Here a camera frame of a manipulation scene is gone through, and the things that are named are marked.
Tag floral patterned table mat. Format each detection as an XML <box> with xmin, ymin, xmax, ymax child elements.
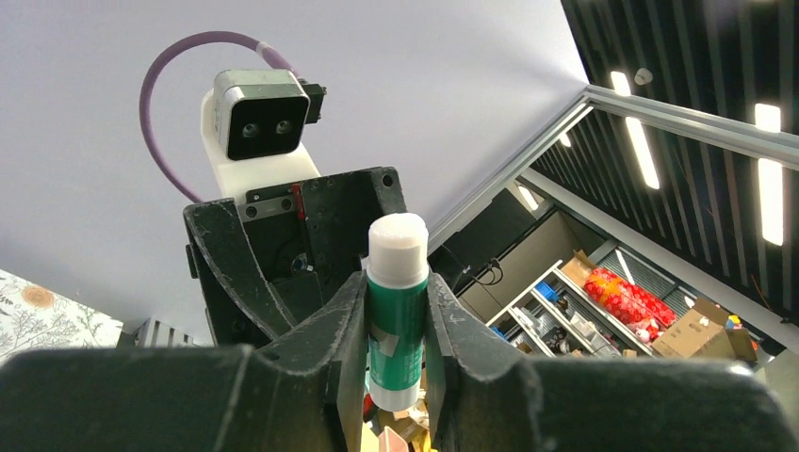
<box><xmin>1</xmin><ymin>270</ymin><xmax>122</xmax><ymax>363</ymax></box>

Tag white green glue stick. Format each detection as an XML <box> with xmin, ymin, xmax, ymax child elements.
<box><xmin>366</xmin><ymin>213</ymin><xmax>430</xmax><ymax>412</ymax></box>

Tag storage shelf with boxes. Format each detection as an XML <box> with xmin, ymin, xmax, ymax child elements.
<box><xmin>485</xmin><ymin>251</ymin><xmax>758</xmax><ymax>365</ymax></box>

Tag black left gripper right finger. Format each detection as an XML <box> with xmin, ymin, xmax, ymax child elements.
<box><xmin>425</xmin><ymin>274</ymin><xmax>798</xmax><ymax>451</ymax></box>

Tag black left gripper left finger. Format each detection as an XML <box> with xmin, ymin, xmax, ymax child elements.
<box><xmin>1</xmin><ymin>272</ymin><xmax>367</xmax><ymax>451</ymax></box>

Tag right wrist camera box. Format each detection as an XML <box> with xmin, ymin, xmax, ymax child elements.
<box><xmin>199</xmin><ymin>68</ymin><xmax>328</xmax><ymax>204</ymax></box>

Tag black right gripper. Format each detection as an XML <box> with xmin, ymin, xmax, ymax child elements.
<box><xmin>183</xmin><ymin>167</ymin><xmax>406</xmax><ymax>347</ymax></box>

